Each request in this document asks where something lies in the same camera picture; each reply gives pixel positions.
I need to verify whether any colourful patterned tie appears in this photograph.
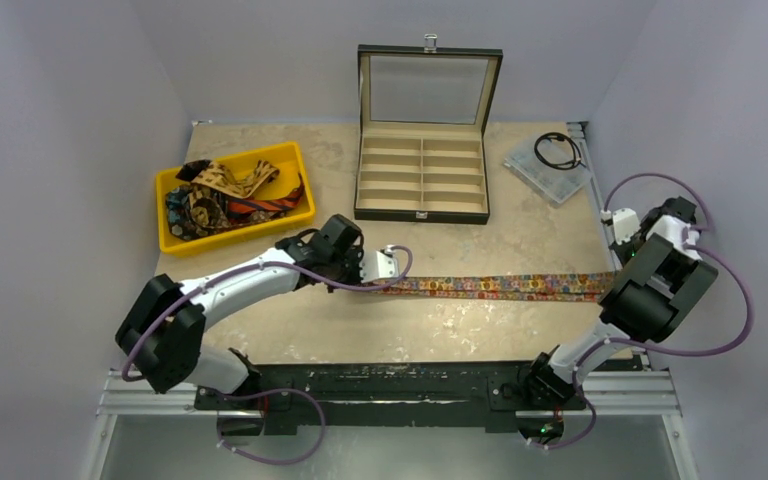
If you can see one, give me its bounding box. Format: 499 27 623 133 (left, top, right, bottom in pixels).
375 271 617 302

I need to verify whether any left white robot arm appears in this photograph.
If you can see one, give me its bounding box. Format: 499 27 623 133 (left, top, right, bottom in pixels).
115 214 363 409

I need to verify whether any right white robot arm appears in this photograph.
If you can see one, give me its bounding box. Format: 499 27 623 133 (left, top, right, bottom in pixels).
521 196 719 408

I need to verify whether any orange black striped tie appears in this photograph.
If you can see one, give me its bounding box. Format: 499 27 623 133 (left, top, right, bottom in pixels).
224 176 306 225

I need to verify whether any tan patterned tie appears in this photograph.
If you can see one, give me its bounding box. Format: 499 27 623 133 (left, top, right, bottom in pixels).
179 159 279 199

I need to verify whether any dark blue patterned tie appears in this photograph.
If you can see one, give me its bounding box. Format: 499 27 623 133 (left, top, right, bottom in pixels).
164 184 231 241

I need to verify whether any black compartment display case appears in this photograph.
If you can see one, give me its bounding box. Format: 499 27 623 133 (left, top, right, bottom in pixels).
353 34 504 225

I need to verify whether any clear plastic box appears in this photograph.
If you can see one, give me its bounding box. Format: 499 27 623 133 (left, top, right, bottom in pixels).
503 131 592 206

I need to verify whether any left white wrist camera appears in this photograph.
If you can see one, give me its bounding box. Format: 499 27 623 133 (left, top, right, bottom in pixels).
359 247 400 283

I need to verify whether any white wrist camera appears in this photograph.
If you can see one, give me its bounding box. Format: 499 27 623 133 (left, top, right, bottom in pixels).
600 208 640 245
359 247 400 283

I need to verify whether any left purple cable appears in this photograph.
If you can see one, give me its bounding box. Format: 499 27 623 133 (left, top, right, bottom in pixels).
120 244 414 467

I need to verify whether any purple cable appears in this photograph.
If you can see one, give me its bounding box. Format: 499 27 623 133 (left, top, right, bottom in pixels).
120 244 414 467
526 172 754 453

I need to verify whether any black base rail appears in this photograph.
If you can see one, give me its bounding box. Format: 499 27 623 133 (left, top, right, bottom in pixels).
194 361 585 436

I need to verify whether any black coiled cable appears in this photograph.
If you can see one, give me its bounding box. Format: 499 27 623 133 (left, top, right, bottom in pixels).
533 131 584 172

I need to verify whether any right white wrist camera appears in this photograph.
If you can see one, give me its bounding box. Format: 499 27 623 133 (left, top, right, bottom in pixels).
600 208 640 245

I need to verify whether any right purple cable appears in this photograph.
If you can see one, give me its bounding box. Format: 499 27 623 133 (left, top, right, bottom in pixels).
526 172 754 453

